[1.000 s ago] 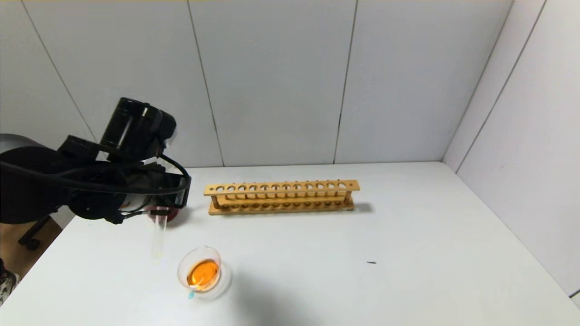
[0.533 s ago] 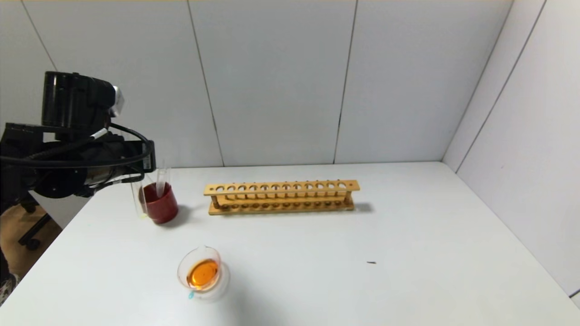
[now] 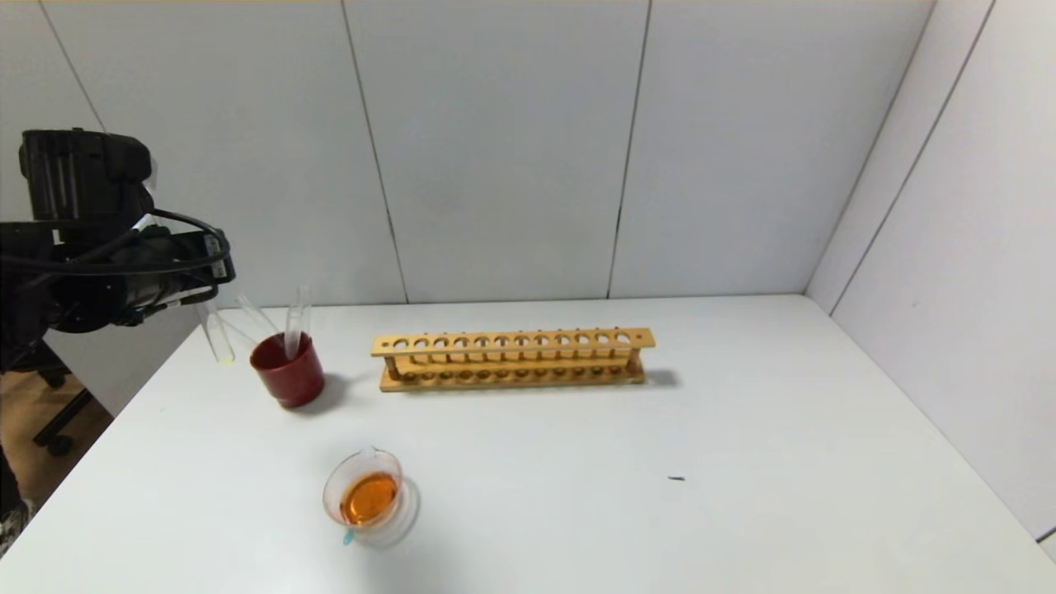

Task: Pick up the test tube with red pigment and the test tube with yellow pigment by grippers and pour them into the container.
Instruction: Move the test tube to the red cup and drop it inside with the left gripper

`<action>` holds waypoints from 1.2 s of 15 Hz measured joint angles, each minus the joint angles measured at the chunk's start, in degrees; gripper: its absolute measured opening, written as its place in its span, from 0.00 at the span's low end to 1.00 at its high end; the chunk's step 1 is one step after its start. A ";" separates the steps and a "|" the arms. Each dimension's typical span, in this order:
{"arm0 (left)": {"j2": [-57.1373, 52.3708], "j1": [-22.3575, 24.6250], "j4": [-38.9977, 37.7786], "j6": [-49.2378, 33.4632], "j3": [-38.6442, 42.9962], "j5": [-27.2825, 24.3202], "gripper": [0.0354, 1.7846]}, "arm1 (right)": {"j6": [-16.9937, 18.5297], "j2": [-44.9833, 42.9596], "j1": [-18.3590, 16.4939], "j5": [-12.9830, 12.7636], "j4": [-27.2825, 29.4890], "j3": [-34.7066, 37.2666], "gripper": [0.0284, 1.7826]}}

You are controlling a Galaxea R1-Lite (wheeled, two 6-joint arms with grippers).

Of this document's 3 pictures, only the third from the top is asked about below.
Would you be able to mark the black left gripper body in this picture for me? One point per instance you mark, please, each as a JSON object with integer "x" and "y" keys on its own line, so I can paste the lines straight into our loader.
{"x": 216, "y": 256}

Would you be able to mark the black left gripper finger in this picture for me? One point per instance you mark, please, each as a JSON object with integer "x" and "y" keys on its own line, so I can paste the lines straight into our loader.
{"x": 196, "y": 293}
{"x": 219, "y": 256}

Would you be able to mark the test tube with yellow pigment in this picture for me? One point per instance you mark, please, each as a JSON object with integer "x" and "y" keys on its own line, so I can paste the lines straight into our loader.
{"x": 218, "y": 338}

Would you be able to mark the test tube with red pigment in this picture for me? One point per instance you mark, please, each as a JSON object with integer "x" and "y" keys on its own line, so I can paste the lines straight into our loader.
{"x": 257, "y": 313}

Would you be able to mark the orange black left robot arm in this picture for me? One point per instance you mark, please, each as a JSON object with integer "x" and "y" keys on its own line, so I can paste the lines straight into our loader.
{"x": 74, "y": 214}

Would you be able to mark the wooden test tube rack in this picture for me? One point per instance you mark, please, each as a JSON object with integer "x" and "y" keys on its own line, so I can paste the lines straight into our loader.
{"x": 536, "y": 371}

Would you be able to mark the red plastic cup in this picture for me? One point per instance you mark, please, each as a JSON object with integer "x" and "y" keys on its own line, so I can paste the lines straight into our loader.
{"x": 289, "y": 371}

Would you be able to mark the black office chair base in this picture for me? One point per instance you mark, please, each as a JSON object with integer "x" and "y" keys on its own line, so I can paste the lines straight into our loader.
{"x": 62, "y": 412}

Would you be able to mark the clear glass beaker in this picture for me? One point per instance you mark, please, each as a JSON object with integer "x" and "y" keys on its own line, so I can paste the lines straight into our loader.
{"x": 371, "y": 499}

